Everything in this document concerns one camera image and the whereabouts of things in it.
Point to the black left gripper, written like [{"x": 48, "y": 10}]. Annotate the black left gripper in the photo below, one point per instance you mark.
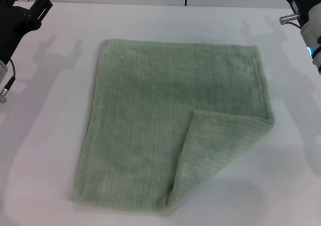
[{"x": 15, "y": 28}]

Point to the green ribbed towel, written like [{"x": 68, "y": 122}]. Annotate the green ribbed towel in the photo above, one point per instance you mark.
[{"x": 150, "y": 105}]

